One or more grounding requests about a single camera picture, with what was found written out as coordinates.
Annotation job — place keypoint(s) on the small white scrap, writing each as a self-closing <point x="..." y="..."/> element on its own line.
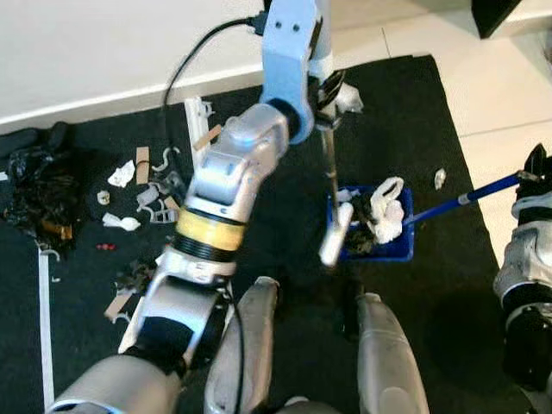
<point x="440" y="178"/>

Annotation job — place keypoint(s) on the black plastic heap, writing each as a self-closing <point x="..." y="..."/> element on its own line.
<point x="39" y="185"/>

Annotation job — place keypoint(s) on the long white plastic strip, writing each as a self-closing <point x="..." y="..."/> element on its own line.
<point x="197" y="121"/>

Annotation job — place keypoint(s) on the small red bits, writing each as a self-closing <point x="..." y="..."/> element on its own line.
<point x="105" y="247"/>

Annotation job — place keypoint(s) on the brown cardboard scrap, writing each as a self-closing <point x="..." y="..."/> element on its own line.
<point x="116" y="306"/>

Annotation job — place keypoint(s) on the grey robot leg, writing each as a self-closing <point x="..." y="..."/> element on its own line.
<point x="246" y="345"/>
<point x="388" y="362"/>

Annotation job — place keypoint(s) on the black furniture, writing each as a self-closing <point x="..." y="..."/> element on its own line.
<point x="493" y="13"/>

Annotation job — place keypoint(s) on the white crumpled tissue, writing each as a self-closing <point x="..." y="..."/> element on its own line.
<point x="121" y="222"/>

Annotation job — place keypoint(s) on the grey left robot leg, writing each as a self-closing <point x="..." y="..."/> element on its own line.
<point x="246" y="345"/>

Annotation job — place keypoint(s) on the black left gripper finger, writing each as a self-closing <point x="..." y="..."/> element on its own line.
<point x="337" y="108"/>
<point x="335" y="84"/>

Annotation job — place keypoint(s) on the black plastic trash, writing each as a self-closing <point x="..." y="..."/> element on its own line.
<point x="362" y="233"/>

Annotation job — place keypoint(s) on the white paper piece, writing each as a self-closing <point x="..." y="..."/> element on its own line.
<point x="121" y="175"/>

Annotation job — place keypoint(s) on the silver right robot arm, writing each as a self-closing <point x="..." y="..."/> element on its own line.
<point x="522" y="259"/>

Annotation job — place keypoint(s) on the crumpled white paper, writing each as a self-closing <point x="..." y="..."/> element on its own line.
<point x="349" y="99"/>

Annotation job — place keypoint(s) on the light blue left wrist camera mount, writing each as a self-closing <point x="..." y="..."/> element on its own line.
<point x="289" y="60"/>

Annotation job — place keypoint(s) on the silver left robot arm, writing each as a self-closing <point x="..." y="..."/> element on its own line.
<point x="233" y="164"/>

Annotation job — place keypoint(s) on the brown cardboard strip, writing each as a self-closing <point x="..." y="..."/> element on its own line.
<point x="142" y="166"/>

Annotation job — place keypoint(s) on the tiny white paper ball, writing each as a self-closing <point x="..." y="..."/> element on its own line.
<point x="103" y="197"/>

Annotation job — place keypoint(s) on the white plastic bag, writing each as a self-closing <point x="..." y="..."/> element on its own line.
<point x="390" y="216"/>

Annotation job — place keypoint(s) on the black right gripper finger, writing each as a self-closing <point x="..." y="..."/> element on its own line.
<point x="528" y="185"/>
<point x="539" y="159"/>

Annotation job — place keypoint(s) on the grey right robot leg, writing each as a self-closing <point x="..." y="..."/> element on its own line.
<point x="388" y="362"/>

